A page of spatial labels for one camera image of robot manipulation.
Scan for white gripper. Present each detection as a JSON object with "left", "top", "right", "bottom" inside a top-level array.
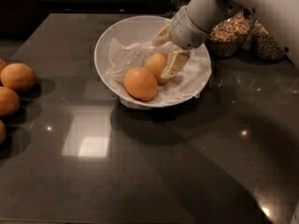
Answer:
[{"left": 151, "top": 7, "right": 208, "bottom": 79}]

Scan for orange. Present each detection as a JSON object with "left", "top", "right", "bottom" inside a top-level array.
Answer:
[
  {"left": 0, "top": 120, "right": 7, "bottom": 145},
  {"left": 0, "top": 59, "right": 7, "bottom": 76},
  {"left": 0, "top": 87, "right": 21, "bottom": 117},
  {"left": 144, "top": 52, "right": 167, "bottom": 84},
  {"left": 1, "top": 63, "right": 37, "bottom": 93},
  {"left": 124, "top": 67, "right": 158, "bottom": 101}
]

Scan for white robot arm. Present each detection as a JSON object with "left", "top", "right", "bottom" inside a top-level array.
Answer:
[{"left": 164, "top": 0, "right": 299, "bottom": 224}]

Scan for white bowl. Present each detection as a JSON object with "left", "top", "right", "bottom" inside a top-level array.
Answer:
[{"left": 93, "top": 15, "right": 213, "bottom": 110}]

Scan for white paper liner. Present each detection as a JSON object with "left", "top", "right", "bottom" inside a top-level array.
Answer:
[{"left": 105, "top": 37, "right": 211, "bottom": 109}]

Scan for middle glass grain jar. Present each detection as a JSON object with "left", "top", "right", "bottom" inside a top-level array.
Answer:
[{"left": 206, "top": 10, "right": 251, "bottom": 58}]

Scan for right glass grain jar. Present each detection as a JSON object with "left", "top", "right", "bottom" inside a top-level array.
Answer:
[{"left": 250, "top": 21, "right": 284, "bottom": 62}]

